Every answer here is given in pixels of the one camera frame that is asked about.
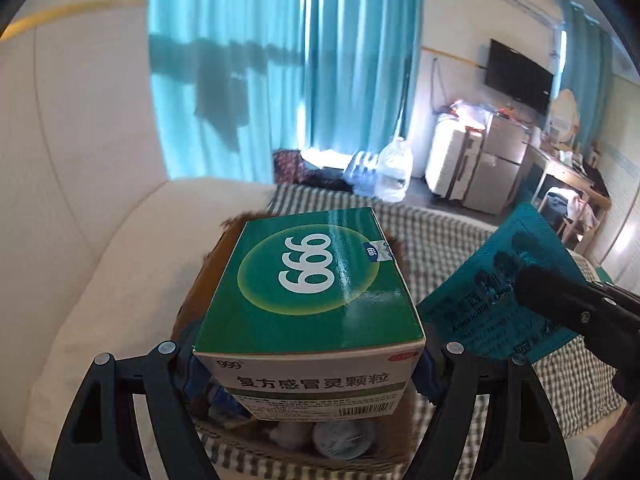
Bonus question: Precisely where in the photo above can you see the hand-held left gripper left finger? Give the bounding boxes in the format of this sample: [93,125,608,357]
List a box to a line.
[47,322,223,480]

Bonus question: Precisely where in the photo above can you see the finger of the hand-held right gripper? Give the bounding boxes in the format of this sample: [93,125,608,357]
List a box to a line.
[514,264,640,342]

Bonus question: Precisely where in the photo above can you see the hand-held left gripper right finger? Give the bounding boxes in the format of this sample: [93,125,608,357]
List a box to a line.
[414,341,576,480]

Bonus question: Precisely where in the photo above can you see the teal medicine sachet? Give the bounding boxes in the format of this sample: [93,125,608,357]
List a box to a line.
[417,203,588,363]

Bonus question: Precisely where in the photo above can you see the brown cardboard box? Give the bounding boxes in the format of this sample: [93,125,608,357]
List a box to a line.
[170,215,436,466]

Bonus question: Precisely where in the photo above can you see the green white medicine box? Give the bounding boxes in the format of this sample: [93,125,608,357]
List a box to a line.
[192,207,427,423]

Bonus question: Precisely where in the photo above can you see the wooden chair with clothes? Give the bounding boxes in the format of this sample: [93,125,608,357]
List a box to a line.
[537,187,598,248]

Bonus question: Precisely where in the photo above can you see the wooden desk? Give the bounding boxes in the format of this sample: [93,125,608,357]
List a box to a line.
[520,145,612,256]

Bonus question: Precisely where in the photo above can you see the grey white checkered cloth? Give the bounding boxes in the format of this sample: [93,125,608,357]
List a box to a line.
[192,182,626,480]

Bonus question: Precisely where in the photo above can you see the silver fridge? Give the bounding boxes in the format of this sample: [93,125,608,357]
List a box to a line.
[462,112,531,216]

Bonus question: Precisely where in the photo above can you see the white suitcase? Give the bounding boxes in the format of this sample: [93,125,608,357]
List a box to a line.
[425,120,468,196]

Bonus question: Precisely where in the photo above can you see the round white mirror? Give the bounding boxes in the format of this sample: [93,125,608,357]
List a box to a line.
[549,88,580,143]

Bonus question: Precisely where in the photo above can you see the large clear water jug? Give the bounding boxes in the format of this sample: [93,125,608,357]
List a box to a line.
[375,136,414,203]

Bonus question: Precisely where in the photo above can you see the plastic bags on suitcase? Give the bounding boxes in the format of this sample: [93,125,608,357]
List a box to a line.
[435,100,493,131]

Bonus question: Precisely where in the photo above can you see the pack of water bottles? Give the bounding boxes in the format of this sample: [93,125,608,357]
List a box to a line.
[345,150,381,196]

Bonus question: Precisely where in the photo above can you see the dark clothes pile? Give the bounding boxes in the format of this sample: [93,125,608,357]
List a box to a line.
[305,167,351,191]

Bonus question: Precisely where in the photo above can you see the red patterned bag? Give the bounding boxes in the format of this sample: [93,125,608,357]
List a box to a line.
[272,149,311,186]

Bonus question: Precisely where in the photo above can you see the narrow teal curtain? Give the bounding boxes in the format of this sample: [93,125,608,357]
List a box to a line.
[557,0,613,126]

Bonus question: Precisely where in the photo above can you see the light teal sheer curtain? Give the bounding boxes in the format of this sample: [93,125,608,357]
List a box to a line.
[147,0,321,181]

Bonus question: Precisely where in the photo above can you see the black wall television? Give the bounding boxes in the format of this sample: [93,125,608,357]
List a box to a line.
[486,38,556,114]

